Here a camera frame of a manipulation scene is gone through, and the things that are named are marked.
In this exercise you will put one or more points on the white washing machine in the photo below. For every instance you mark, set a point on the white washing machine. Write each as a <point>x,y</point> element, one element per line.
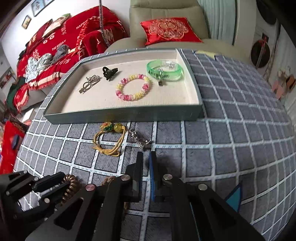
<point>265,35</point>

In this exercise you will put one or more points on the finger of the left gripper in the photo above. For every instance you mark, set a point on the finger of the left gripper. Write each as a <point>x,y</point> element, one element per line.
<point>48,182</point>
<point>47,203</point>

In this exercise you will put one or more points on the grey jewelry tray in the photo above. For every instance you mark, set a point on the grey jewelry tray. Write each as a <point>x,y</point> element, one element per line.
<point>125,97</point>

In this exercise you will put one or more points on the blue star sticker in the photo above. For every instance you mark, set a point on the blue star sticker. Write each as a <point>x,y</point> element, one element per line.
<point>234,198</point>

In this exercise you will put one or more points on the small framed picture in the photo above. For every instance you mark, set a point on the small framed picture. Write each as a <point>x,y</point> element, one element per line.
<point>26,22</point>

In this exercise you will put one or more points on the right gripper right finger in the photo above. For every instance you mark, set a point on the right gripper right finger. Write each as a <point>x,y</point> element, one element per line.
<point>197,212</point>

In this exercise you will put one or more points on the blue framed picture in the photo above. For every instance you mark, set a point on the blue framed picture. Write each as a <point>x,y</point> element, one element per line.
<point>37,6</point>

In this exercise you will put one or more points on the yellow star sticker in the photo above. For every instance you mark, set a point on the yellow star sticker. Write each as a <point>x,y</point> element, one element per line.
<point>205,54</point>

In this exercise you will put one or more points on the pink slippers rack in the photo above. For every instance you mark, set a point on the pink slippers rack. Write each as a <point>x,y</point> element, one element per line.
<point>284,83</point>

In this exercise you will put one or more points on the green translucent bangle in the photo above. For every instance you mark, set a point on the green translucent bangle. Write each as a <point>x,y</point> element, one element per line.
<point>165,70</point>

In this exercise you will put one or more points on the grey crumpled clothes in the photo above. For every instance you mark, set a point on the grey crumpled clothes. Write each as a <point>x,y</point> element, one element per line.
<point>37,66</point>

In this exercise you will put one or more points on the black hair claw clip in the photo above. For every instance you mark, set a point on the black hair claw clip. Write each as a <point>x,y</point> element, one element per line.
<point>109,73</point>

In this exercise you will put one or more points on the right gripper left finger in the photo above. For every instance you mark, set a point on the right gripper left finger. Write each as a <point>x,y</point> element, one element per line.
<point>94,212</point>

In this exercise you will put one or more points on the red embroidered cushion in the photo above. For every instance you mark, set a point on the red embroidered cushion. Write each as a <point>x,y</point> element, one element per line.
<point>169,30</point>

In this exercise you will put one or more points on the red bed blanket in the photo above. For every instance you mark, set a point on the red bed blanket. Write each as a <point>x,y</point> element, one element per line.
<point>58,45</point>

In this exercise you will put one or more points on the green leather armchair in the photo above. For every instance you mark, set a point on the green leather armchair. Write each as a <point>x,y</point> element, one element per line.
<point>140,11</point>

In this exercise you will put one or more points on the small silver charm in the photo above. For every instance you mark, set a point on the small silver charm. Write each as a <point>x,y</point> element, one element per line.
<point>93,79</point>

